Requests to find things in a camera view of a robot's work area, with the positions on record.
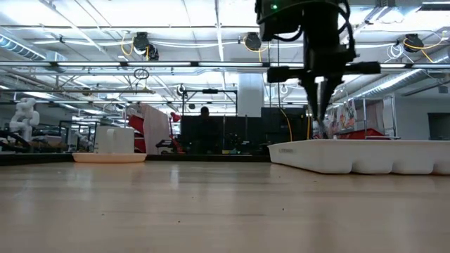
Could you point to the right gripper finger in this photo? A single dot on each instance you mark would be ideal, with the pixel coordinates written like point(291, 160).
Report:
point(328, 95)
point(311, 95)

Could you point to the white plastic cutlery tray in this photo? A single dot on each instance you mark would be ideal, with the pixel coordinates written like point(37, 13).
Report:
point(351, 156)

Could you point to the red storage bins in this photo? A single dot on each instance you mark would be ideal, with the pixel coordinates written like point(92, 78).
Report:
point(362, 134)

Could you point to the white column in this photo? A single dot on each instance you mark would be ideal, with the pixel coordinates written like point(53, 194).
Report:
point(250, 95)

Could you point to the black partition panels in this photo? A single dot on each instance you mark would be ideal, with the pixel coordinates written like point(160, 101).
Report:
point(246, 130)

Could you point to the person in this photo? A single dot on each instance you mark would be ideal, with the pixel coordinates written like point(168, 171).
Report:
point(204, 130)

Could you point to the red lamp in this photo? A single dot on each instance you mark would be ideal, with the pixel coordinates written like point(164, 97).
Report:
point(174, 116)

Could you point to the white sheet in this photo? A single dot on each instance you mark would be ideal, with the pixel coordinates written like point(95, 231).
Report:
point(154, 128)

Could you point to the red cabinet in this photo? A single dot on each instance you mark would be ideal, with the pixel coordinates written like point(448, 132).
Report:
point(135, 126)

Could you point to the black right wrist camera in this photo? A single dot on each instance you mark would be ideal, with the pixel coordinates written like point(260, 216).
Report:
point(281, 17)

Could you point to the black overhead rig frame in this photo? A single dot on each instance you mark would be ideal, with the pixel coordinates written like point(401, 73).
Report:
point(105, 63)

